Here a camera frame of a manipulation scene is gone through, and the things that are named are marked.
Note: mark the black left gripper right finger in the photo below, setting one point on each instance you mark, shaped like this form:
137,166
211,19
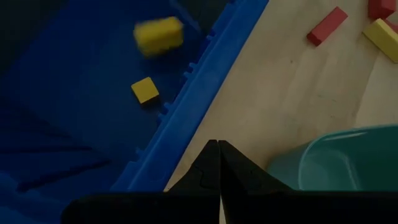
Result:
245,177

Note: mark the long red block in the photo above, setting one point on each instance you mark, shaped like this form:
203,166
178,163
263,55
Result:
326,26

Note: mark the small yellow cube block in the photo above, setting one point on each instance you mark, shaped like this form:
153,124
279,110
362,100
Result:
144,90

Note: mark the yellow rectangular block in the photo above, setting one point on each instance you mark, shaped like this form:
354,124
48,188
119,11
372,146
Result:
158,35

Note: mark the red rectangular block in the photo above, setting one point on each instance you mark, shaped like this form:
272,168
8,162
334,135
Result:
394,25
381,7

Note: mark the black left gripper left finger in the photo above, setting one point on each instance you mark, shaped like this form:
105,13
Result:
202,174

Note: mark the large blue plastic bin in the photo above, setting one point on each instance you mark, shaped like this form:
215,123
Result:
77,93

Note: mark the long yellow block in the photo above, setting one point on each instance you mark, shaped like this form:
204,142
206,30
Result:
381,37

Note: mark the teal plastic basket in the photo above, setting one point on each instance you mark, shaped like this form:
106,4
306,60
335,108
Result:
342,161

